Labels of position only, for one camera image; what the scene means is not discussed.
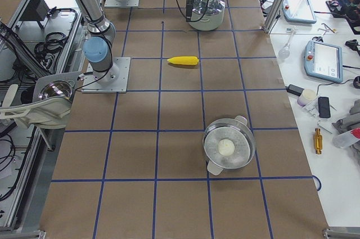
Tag glass pot lid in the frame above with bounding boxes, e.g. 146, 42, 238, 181
192, 0, 226, 16

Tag yellow corn cob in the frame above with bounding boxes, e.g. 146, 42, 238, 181
167, 56, 199, 67

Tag pale green electric pot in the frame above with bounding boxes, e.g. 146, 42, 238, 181
188, 9, 225, 31

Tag steel steamer pot with lid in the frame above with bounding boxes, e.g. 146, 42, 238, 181
202, 115, 256, 175

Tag far teach pendant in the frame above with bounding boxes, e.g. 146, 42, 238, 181
282, 0, 317, 24

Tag teach pendant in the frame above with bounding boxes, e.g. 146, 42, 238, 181
282, 0, 317, 24
303, 40, 343, 83

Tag near teach pendant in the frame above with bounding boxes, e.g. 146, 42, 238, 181
303, 40, 343, 83

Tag black power adapter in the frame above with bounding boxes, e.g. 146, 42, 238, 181
286, 84, 304, 96

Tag white paper cup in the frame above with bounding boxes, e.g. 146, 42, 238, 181
297, 89, 317, 106

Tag black phone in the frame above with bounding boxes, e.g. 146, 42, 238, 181
318, 97, 331, 119

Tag glass lid on tray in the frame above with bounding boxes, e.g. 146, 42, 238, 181
38, 80, 73, 100

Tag brass fitting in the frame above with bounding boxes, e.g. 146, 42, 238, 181
313, 128, 323, 155

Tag grey cloth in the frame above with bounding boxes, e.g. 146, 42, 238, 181
332, 100, 359, 133

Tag clear bottle red cap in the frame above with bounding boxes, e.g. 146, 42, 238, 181
332, 128, 359, 148

